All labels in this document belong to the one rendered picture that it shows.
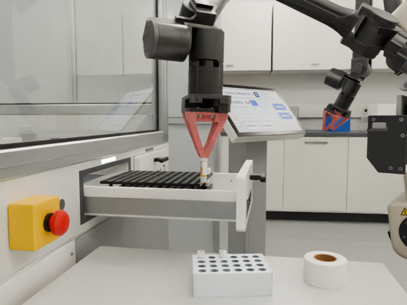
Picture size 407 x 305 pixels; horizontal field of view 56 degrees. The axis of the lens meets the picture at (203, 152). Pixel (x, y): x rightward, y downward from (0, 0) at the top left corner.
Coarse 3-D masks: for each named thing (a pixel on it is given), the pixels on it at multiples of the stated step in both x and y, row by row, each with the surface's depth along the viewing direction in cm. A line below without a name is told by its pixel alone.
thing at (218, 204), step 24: (96, 192) 80; (120, 192) 79; (144, 192) 78; (168, 192) 77; (192, 192) 76; (216, 192) 75; (120, 216) 79; (144, 216) 79; (168, 216) 77; (192, 216) 76; (216, 216) 76
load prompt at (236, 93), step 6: (228, 90) 180; (234, 90) 183; (240, 90) 186; (246, 90) 189; (234, 96) 179; (240, 96) 182; (246, 96) 185; (252, 96) 188; (258, 96) 192; (264, 96) 195
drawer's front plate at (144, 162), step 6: (162, 150) 132; (138, 156) 110; (144, 156) 113; (150, 156) 118; (156, 156) 125; (162, 156) 132; (138, 162) 109; (144, 162) 113; (150, 162) 119; (156, 162) 125; (138, 168) 109; (144, 168) 113; (150, 168) 119; (156, 168) 125; (162, 168) 132
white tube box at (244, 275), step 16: (192, 256) 67; (208, 256) 67; (240, 256) 67; (256, 256) 67; (192, 272) 67; (208, 272) 59; (224, 272) 59; (240, 272) 59; (256, 272) 59; (272, 272) 60; (208, 288) 59; (224, 288) 59; (240, 288) 59; (256, 288) 60; (272, 288) 60
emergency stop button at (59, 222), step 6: (60, 210) 59; (54, 216) 58; (60, 216) 58; (66, 216) 59; (48, 222) 59; (54, 222) 57; (60, 222) 58; (66, 222) 59; (54, 228) 57; (60, 228) 58; (66, 228) 59; (54, 234) 58; (60, 234) 58
